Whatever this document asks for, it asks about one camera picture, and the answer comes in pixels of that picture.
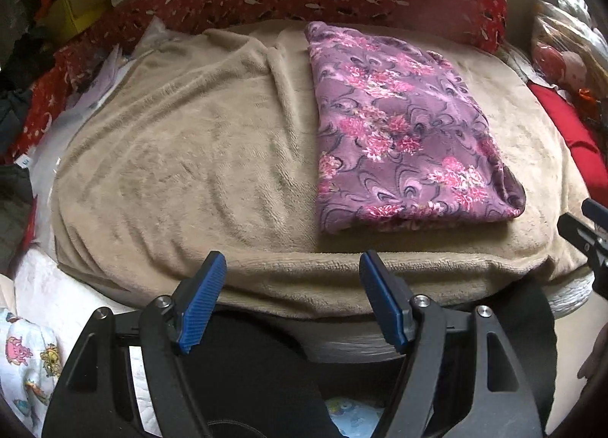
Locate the plain red cloth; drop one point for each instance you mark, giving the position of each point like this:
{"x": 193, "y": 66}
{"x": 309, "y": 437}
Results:
{"x": 570, "y": 120}

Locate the plastic wrapped doll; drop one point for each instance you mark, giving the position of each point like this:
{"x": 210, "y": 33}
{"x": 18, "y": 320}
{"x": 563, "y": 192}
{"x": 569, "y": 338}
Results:
{"x": 565, "y": 53}

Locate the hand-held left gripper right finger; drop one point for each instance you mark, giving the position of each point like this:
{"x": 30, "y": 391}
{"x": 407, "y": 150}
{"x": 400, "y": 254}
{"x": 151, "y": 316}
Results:
{"x": 384, "y": 305}

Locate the cartoon print white cloth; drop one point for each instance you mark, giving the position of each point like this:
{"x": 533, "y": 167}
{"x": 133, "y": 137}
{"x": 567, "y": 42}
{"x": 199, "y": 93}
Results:
{"x": 26, "y": 367}

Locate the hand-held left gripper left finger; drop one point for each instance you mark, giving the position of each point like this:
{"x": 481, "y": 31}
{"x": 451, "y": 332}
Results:
{"x": 202, "y": 305}

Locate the person's black pants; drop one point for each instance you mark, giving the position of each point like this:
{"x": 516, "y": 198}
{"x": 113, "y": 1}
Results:
{"x": 266, "y": 371}

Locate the red star print cloth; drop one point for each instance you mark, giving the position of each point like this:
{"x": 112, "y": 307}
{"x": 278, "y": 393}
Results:
{"x": 42, "y": 105}

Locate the purple floral garment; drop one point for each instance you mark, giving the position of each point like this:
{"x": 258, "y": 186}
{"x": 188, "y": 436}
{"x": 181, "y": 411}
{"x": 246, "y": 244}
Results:
{"x": 403, "y": 134}

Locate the yellow cardboard box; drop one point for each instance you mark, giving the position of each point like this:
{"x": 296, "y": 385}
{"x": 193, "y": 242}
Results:
{"x": 78, "y": 6}

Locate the dark grey cloth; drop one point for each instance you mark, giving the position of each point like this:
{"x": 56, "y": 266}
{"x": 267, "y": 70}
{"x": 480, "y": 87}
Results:
{"x": 14, "y": 215}

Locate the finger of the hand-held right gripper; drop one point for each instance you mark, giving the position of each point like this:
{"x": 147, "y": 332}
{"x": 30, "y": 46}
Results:
{"x": 582, "y": 238}
{"x": 597, "y": 211}

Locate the white quilted mattress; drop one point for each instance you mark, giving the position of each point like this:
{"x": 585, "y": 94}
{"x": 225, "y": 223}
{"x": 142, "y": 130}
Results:
{"x": 71, "y": 286}

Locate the beige fleece blanket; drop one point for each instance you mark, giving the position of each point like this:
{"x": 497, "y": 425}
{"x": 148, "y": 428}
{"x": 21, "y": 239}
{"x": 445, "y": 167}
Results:
{"x": 190, "y": 158}

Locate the white plastic sheet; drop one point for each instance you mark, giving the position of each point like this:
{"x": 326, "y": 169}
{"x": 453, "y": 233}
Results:
{"x": 109, "y": 72}

